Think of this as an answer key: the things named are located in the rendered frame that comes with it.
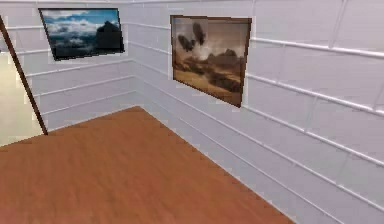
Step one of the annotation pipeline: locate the brown landscape framed picture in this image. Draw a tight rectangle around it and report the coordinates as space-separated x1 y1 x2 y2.
169 14 253 109

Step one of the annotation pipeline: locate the blue sky framed picture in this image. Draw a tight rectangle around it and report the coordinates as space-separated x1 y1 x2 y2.
38 7 126 62

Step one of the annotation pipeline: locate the brown door frame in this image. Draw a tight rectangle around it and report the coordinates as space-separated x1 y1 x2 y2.
0 15 49 136

